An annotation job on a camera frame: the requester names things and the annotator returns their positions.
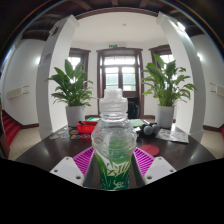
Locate colourful round sticker set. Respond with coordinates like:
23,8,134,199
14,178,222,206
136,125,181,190
48,125,93,141

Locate green packet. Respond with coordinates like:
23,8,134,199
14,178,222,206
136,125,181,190
85,116,101,123

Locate dark-framed window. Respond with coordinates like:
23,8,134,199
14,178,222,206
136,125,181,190
68,47,92,89
148,44,176,68

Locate green plant in white pot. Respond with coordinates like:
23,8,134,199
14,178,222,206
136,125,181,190
140,53,198,130
45,58,96,128

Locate red plastic basket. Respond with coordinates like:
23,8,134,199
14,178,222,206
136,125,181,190
76,120,100,135

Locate dark wooden glazed door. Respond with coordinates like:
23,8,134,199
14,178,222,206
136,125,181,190
96,47,145,118

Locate printed paper sheet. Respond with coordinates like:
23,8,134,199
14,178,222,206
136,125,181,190
155,128,190,145

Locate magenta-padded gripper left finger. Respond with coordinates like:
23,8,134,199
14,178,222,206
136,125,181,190
49,146,98,190

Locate dark grey headphones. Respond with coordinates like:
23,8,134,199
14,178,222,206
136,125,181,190
140,122,161,136

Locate clear green-label drink bottle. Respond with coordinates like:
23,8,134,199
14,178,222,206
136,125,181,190
90,88,138,192

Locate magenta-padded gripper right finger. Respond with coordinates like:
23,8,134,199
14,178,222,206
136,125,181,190
130,146,177,190

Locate white wall panel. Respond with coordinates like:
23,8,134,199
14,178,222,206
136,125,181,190
209,82,224,98
6,85,30,100

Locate flat round red coaster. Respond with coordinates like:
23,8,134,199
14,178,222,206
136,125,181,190
139,143,160,157

